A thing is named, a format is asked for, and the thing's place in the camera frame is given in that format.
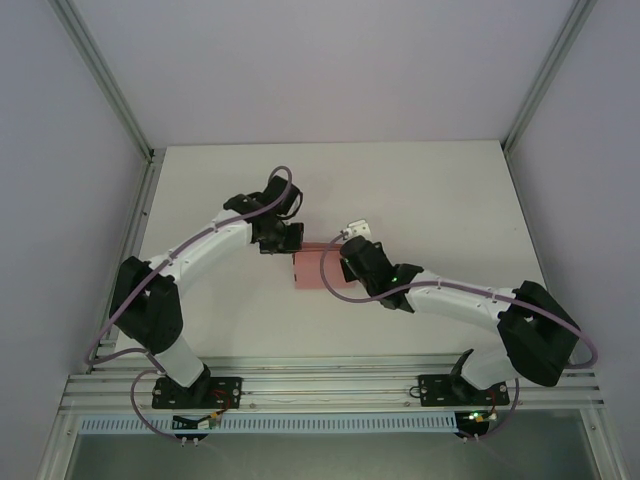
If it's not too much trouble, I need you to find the pink paper box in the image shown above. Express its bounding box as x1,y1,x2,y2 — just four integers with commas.
291,241,359,291

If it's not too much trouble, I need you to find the grey metal panel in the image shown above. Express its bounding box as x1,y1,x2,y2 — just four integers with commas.
64,432,601,480

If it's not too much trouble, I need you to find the aluminium front upright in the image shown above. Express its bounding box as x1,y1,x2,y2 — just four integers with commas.
37,394,84,480
579,399,636,480

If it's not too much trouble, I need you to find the aluminium mounting rail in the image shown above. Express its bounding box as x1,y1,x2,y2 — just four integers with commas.
59,354,604,416

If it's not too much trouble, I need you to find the aluminium side rail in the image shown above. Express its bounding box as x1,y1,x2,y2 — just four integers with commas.
87,147,166,374

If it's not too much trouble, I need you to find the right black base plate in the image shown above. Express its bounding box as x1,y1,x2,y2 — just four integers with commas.
417,373,511,407

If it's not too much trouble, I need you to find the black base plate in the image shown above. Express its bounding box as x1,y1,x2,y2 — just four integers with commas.
417,373,511,407
151,375,244,411

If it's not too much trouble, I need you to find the white slotted cable duct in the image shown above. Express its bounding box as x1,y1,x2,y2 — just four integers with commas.
79,410,459,435

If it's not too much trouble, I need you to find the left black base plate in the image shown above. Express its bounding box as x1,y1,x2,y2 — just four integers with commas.
151,375,244,411

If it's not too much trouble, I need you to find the right arm wired connector board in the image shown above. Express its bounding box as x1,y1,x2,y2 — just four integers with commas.
458,408,501,426

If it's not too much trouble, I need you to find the arm wired connector board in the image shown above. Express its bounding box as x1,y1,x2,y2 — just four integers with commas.
458,408,501,426
172,412,221,432

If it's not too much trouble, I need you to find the left arm wired connector board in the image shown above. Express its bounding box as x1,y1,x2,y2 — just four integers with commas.
172,412,221,432

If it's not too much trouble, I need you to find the aluminium frame post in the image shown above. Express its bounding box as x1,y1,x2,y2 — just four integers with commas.
49,0,156,164
502,0,606,154

